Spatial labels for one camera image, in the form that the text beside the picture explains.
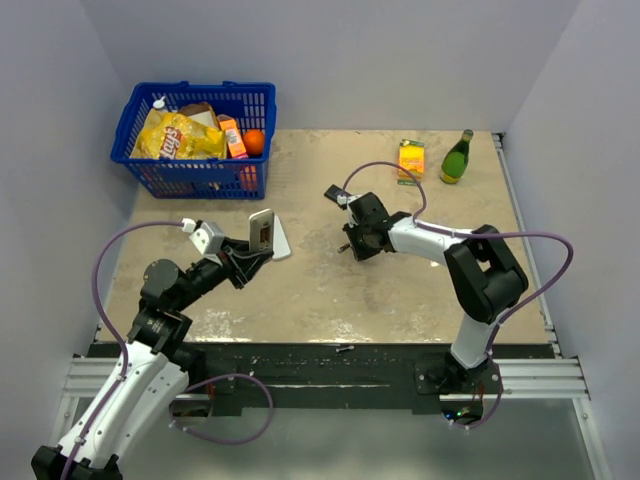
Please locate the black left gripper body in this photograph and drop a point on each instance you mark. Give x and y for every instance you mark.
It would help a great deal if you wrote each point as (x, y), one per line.
(226, 251)

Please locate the grey remote control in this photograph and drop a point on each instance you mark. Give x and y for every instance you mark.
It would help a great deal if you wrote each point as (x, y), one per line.
(261, 231)

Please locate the orange fruit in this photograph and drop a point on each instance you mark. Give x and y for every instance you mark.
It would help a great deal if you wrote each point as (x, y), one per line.
(254, 141)

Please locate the green glass bottle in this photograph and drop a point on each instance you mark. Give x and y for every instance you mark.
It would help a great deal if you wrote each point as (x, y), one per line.
(456, 160)

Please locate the yellow chips bag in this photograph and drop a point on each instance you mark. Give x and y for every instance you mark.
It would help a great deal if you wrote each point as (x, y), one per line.
(173, 136)

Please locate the orange juice carton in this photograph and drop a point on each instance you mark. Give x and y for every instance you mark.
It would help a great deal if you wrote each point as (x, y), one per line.
(233, 136)

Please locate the white bottle cap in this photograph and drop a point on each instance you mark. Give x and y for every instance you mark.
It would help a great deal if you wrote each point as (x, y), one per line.
(160, 104)

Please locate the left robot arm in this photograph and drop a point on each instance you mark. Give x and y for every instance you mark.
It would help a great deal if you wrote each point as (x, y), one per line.
(154, 366)

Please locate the yellow orange sponge pack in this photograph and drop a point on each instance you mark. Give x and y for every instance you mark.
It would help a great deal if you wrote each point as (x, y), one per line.
(411, 159)

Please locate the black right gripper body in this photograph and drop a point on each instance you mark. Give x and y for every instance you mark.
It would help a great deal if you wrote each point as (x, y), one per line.
(360, 240)

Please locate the black remote control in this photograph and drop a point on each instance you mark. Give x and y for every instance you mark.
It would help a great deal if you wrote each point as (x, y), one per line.
(333, 191)

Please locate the aluminium rail frame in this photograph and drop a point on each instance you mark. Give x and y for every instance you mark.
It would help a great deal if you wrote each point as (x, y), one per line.
(320, 296)

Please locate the brown bread bag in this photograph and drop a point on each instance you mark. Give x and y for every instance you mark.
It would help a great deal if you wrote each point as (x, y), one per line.
(202, 113)

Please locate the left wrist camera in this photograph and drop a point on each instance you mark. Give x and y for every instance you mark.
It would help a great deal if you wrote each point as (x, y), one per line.
(207, 237)

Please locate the white remote control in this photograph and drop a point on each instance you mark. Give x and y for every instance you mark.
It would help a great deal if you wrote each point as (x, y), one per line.
(281, 247)

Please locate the blue plastic shopping basket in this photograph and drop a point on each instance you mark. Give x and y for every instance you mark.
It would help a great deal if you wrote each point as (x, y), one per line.
(251, 104)

